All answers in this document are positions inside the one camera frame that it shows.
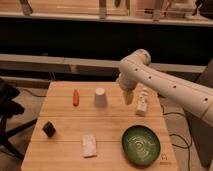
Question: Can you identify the black tripod stand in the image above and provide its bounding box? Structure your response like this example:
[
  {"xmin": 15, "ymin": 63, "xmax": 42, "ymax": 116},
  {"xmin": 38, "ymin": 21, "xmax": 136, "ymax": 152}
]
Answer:
[{"xmin": 0, "ymin": 78, "xmax": 37, "ymax": 160}]

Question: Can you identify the orange carrot toy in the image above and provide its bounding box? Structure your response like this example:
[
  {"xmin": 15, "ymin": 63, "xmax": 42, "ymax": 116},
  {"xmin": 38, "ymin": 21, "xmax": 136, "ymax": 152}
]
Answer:
[{"xmin": 73, "ymin": 89, "xmax": 79, "ymax": 106}]

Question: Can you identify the white figurine bottle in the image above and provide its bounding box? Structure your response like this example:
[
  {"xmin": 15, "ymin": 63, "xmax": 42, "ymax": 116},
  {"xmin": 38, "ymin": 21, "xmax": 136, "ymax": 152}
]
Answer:
[{"xmin": 136, "ymin": 88, "xmax": 149, "ymax": 116}]

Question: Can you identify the black eraser block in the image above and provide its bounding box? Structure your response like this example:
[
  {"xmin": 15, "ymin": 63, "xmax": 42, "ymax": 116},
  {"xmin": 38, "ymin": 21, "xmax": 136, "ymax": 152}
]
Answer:
[{"xmin": 43, "ymin": 122, "xmax": 56, "ymax": 137}]

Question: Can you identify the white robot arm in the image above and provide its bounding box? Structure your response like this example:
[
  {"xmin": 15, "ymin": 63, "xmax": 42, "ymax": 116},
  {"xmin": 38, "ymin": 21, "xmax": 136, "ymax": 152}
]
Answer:
[{"xmin": 117, "ymin": 49, "xmax": 213, "ymax": 127}]

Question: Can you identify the green ceramic bowl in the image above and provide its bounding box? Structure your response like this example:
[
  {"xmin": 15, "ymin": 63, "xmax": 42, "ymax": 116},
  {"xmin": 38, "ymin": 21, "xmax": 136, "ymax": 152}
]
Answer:
[{"xmin": 121, "ymin": 125, "xmax": 161, "ymax": 166}]

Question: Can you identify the black cable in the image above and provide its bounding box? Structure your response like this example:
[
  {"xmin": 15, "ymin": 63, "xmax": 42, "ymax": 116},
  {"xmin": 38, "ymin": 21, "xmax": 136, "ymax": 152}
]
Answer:
[{"xmin": 163, "ymin": 111, "xmax": 193, "ymax": 171}]

